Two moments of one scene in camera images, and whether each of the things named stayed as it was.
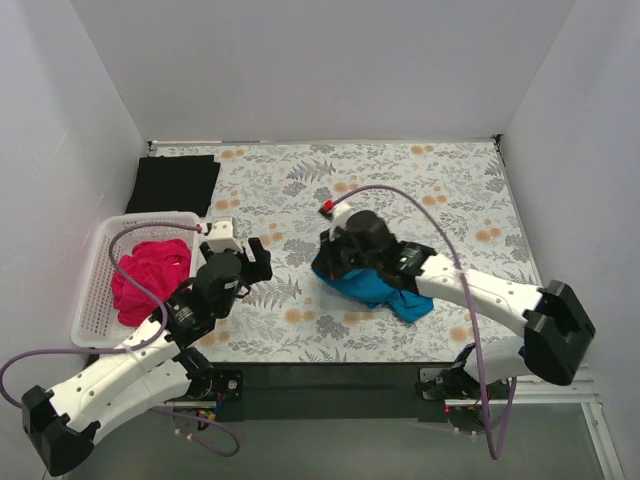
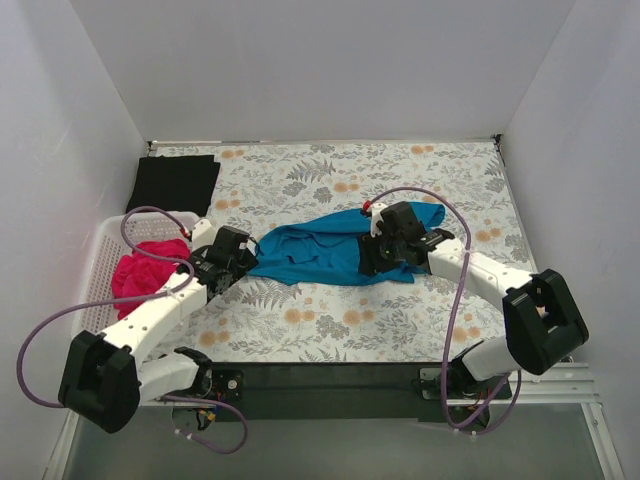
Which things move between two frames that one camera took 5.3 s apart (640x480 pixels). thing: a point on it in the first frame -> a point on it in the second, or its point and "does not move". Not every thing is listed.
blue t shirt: [369, 287] -> [325, 249]
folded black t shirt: [173, 184] does not move
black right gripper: [326, 261] -> [370, 257]
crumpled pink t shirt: [158, 267] does not move
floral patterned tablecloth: [450, 194] does not move
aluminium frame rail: [583, 391] does not move
